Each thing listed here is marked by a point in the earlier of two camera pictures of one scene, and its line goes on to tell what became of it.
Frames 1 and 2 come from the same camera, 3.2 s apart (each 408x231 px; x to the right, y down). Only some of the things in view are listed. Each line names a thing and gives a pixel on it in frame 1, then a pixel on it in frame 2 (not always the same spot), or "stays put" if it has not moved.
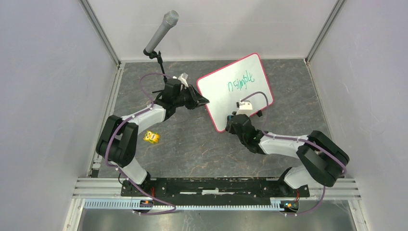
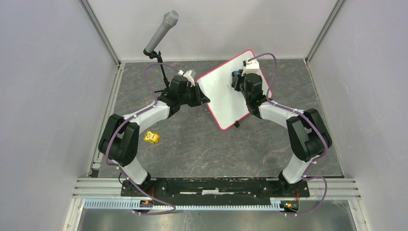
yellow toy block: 152,137 stays put
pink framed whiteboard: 245,80 stays put
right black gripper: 230,129 → 236,80
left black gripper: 197,100 stays put
